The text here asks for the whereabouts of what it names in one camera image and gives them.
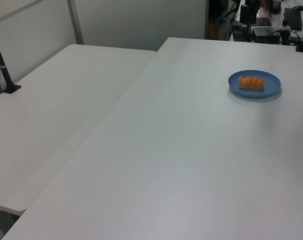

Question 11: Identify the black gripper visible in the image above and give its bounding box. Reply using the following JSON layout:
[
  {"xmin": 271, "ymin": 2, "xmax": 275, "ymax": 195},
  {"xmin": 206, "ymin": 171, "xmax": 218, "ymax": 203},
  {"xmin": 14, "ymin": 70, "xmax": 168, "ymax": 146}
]
[{"xmin": 239, "ymin": 4, "xmax": 251, "ymax": 42}]

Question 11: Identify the orange bread roll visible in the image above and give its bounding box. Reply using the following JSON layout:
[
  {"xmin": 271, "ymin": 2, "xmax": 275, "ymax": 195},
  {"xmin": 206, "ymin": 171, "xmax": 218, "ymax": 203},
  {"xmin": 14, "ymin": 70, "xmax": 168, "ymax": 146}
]
[{"xmin": 238, "ymin": 75, "xmax": 265, "ymax": 91}]

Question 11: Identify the black box with grey lid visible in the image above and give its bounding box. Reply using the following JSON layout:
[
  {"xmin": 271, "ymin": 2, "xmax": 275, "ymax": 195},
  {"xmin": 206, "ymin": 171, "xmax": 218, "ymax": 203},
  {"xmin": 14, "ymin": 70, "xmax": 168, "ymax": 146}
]
[{"xmin": 251, "ymin": 25, "xmax": 283, "ymax": 45}]

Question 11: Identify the blue round plate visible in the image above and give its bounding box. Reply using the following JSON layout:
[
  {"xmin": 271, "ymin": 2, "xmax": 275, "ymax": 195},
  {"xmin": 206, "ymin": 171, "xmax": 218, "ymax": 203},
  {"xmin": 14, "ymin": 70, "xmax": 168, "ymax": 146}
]
[{"xmin": 227, "ymin": 69, "xmax": 282, "ymax": 99}]

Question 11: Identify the black camera stand pole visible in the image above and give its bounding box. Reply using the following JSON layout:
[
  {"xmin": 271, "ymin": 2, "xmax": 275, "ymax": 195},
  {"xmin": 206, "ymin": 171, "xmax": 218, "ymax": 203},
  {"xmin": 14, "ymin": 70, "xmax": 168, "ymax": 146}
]
[{"xmin": 0, "ymin": 25, "xmax": 22, "ymax": 95}]

